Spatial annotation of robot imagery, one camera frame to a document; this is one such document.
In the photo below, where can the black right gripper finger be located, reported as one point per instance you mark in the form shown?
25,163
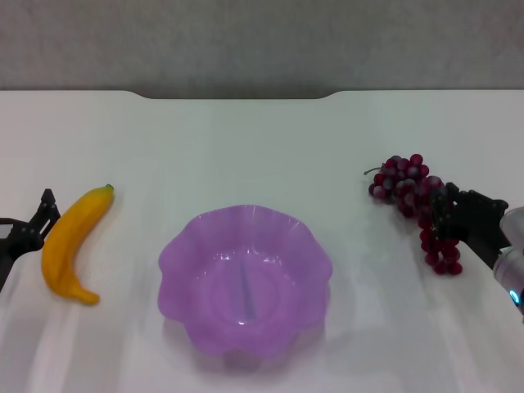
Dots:
442,217
453,192

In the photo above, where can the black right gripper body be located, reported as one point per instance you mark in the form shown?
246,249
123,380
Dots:
479,221

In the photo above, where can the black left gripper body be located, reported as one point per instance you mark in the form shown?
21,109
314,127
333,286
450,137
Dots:
16,245

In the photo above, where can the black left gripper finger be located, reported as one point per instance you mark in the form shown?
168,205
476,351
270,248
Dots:
47,213

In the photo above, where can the yellow banana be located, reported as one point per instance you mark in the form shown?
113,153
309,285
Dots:
65,245

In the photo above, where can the dark red grape bunch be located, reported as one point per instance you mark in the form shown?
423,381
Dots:
403,176

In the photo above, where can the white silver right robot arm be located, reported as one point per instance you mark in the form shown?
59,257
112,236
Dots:
509,274

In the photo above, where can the purple wavy plastic bowl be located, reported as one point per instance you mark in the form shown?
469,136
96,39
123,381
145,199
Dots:
204,286

